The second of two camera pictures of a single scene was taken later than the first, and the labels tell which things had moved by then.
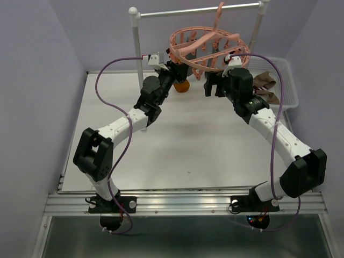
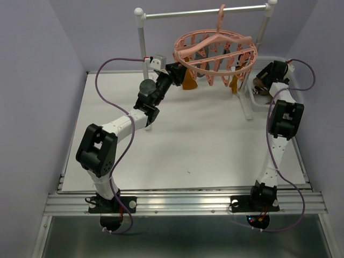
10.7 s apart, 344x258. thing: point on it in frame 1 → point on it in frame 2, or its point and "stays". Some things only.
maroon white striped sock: [255, 88] stays
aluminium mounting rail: [186, 202] stays
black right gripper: [213, 78] → [267, 69]
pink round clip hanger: [201, 48] stays
